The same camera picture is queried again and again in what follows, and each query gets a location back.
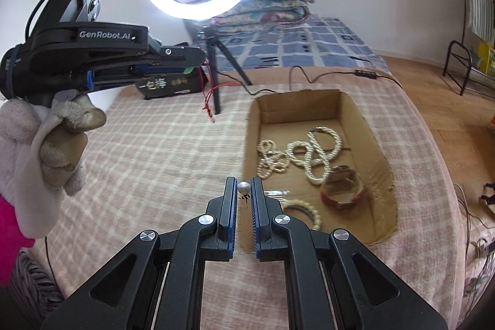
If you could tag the blue patterned mattress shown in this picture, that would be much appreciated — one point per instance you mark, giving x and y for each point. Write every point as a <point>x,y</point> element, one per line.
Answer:
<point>320,42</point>

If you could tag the left white gloved hand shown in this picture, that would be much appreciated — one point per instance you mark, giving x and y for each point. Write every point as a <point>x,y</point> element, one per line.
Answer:
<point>41,151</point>

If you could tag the plaid pink blanket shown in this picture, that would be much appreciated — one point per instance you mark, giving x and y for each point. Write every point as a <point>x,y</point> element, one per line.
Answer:
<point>156,164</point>

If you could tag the black clothes rack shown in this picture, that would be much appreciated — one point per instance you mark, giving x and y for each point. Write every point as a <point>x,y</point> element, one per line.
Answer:
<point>462,62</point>

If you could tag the striped hanging towel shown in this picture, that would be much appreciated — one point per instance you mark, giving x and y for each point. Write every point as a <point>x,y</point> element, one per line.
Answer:
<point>481,19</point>

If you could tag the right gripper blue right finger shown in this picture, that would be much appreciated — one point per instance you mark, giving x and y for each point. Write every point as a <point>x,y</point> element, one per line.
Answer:
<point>268,245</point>

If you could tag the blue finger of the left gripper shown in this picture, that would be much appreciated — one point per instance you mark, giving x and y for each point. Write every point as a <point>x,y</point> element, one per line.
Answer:
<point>177,58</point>

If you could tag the pink sleeve forearm left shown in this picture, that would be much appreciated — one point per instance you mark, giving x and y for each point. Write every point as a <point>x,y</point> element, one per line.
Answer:
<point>11,242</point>

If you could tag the black snack bag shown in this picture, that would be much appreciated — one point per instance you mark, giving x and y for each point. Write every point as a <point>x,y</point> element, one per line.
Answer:
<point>172,84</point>

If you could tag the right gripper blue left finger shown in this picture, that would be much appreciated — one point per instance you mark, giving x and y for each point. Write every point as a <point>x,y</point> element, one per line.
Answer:
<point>220,245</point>

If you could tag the small pearl earring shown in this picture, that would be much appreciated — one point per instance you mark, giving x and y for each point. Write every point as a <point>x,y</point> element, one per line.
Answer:
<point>244,191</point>

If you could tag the cardboard box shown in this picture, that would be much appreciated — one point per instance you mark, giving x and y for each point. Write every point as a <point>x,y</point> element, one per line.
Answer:
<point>293,140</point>

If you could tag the folded floral quilt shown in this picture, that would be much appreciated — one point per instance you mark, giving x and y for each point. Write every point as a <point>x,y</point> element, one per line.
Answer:
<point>254,15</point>

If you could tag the yellow box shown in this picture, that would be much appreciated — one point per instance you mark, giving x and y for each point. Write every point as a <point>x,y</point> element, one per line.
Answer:
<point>486,53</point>

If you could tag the black tripod stand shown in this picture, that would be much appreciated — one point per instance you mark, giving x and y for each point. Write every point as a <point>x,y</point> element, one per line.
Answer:
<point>213,43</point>

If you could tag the brown leather watch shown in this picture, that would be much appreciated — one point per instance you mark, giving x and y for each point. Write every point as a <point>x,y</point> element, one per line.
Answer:
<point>342,189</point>

